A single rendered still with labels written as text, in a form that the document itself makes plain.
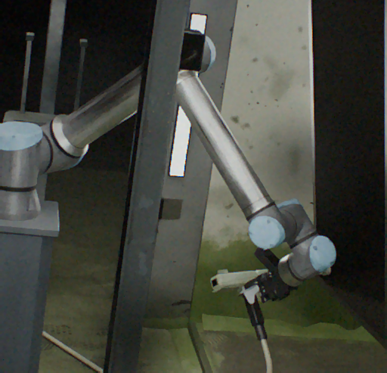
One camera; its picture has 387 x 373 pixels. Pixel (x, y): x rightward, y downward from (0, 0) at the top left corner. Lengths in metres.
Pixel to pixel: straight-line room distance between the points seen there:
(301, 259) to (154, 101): 1.12
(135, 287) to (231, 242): 2.10
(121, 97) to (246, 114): 0.93
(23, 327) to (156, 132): 1.46
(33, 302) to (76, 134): 0.54
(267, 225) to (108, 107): 0.68
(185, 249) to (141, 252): 2.08
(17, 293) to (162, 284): 1.00
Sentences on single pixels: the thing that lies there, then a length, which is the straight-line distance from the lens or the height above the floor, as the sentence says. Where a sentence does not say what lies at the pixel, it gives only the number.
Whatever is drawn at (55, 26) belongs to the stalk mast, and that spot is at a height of 1.14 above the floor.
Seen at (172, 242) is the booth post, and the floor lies 0.37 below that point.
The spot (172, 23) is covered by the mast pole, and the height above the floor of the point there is 1.40.
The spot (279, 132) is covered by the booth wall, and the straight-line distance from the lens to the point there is 3.79.
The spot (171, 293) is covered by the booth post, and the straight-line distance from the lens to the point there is 3.91.
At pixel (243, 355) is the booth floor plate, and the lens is 3.75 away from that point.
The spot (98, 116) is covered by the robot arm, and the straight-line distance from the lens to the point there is 2.98.
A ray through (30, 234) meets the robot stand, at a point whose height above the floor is 0.62.
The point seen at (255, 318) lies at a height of 0.48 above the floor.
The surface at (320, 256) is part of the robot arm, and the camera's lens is 2.69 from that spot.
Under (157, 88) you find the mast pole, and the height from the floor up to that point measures 1.29.
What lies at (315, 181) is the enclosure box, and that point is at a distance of 3.31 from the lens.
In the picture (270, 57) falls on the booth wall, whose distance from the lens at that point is 3.73.
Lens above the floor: 1.55
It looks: 14 degrees down
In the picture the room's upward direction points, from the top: 8 degrees clockwise
